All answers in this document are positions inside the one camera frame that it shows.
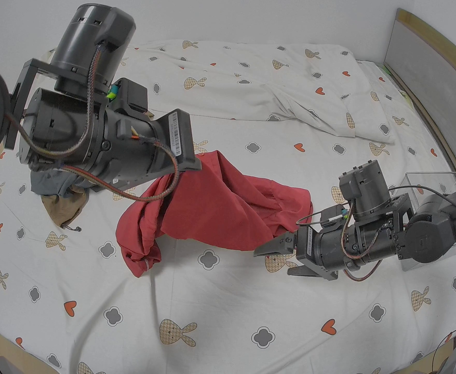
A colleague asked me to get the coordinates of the clear plastic box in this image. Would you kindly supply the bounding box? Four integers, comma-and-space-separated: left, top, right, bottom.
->
401, 172, 456, 272

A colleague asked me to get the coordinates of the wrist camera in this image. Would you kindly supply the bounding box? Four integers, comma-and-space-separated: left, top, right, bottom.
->
319, 205, 347, 230
111, 77, 149, 118

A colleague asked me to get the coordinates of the white printed quilt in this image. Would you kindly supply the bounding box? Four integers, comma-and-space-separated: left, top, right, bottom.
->
47, 39, 396, 144

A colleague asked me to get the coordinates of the bed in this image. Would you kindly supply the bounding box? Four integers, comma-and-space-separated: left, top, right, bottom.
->
0, 8, 456, 374

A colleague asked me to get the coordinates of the grey garment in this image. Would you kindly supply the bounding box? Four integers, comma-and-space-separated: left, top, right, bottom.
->
29, 168, 81, 199

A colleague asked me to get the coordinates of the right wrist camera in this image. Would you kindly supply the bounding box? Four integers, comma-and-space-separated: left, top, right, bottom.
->
319, 205, 347, 230

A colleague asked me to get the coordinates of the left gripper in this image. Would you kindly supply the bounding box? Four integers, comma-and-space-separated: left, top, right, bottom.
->
93, 108, 203, 192

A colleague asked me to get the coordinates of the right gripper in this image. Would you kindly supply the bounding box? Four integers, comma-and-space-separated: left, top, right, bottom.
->
253, 224, 363, 281

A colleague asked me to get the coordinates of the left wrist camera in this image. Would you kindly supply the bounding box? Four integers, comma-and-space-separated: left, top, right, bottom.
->
111, 77, 149, 118

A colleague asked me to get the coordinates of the red shirt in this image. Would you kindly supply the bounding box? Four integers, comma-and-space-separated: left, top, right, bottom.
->
116, 150, 313, 278

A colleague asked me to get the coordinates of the brown garment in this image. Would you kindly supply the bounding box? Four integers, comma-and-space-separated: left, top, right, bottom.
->
42, 187, 89, 231

